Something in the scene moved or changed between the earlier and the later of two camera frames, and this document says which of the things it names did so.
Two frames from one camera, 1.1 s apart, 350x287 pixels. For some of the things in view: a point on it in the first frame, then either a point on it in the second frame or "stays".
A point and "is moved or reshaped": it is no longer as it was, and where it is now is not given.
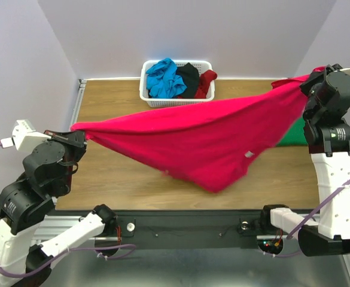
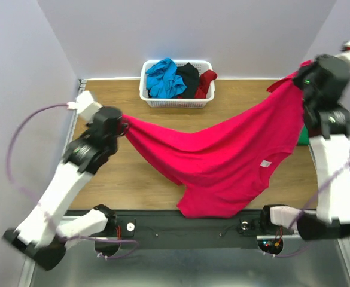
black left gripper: (78, 137) -> (124, 128)
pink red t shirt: (210, 146) is moved or reshaped
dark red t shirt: (205, 79) stays
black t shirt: (190, 75) stays
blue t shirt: (163, 81) stays
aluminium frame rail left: (82, 84) stays
